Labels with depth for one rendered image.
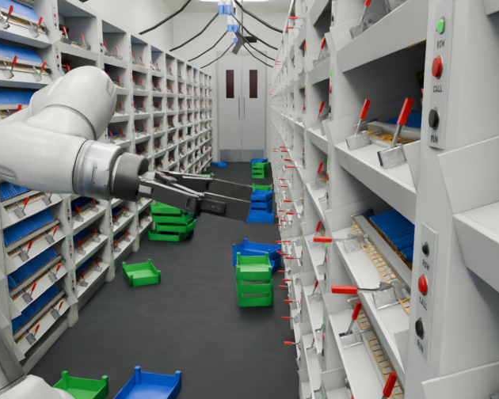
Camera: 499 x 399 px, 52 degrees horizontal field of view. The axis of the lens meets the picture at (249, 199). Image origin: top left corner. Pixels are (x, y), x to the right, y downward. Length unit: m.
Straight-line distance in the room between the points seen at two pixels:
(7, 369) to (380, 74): 1.04
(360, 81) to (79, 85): 0.56
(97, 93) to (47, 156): 0.17
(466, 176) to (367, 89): 0.71
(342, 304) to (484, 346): 0.74
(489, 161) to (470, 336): 0.15
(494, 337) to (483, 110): 0.19
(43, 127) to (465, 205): 0.63
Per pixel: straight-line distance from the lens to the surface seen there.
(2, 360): 1.31
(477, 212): 0.43
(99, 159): 0.81
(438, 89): 0.47
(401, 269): 0.78
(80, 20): 3.43
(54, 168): 0.82
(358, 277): 0.86
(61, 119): 0.87
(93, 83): 0.95
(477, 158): 0.43
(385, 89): 1.13
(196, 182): 0.87
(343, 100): 1.11
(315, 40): 1.82
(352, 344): 1.06
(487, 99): 0.44
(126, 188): 0.80
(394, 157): 0.69
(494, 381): 0.50
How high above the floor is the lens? 1.17
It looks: 11 degrees down
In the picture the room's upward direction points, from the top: straight up
